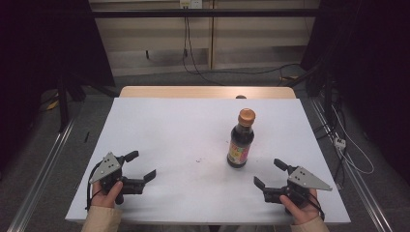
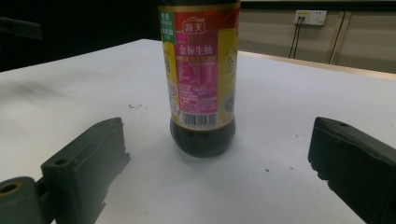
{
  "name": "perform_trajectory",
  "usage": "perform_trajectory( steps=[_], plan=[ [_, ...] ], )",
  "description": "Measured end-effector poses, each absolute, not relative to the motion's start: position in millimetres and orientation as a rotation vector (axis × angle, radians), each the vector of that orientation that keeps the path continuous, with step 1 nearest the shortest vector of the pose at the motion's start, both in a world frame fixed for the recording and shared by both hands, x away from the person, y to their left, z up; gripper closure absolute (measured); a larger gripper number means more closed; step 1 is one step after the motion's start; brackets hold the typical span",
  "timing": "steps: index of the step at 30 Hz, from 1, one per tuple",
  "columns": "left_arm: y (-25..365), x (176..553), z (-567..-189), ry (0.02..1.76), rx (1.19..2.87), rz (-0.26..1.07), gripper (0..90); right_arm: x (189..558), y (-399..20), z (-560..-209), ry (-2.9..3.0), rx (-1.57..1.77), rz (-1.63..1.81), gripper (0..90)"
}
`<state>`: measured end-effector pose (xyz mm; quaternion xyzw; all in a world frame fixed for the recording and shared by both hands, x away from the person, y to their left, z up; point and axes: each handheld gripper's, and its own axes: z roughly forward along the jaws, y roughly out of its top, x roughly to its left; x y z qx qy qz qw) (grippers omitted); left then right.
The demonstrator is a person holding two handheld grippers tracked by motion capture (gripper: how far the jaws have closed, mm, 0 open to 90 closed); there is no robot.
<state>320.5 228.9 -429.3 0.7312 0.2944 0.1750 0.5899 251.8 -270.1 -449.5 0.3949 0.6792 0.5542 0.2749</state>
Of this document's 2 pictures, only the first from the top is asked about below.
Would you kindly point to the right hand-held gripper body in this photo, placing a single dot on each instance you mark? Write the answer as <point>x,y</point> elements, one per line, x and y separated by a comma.
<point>306,179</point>

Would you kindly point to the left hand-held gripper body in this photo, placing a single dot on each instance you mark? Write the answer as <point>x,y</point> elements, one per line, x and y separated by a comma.
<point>108,167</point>

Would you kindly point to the dark sauce bottle orange cap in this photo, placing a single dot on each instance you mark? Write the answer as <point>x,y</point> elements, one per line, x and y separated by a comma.
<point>240,141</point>

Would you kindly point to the person's left hand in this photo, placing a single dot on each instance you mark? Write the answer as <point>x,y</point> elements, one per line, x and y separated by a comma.
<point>104,199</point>

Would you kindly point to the person's right hand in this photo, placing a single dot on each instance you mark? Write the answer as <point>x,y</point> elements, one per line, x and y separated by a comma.
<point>304,214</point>

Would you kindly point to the white board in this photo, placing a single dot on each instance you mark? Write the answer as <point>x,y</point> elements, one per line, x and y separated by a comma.
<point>180,145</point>

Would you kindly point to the white power strip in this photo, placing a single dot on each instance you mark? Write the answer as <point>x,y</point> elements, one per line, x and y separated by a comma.
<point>340,143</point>

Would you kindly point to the black metal stand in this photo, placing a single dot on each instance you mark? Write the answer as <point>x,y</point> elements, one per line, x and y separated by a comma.
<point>63,106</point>

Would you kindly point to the small dark round knob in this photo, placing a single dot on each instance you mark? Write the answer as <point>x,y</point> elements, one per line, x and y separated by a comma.
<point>240,96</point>

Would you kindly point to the light wooden table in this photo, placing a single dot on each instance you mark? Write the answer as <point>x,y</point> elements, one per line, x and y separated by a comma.
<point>193,92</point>

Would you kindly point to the black curtain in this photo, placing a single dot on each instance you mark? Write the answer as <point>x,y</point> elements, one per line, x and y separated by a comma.
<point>38,51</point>
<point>377,64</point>

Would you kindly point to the metal floor rail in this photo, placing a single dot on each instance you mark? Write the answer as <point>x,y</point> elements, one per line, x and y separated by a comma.
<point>357,180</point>
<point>42,180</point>

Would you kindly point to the black horizontal frame bar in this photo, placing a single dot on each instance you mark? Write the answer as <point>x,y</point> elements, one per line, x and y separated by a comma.
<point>206,13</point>

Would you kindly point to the white wall socket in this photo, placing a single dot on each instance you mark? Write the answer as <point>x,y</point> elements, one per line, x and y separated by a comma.
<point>190,4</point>

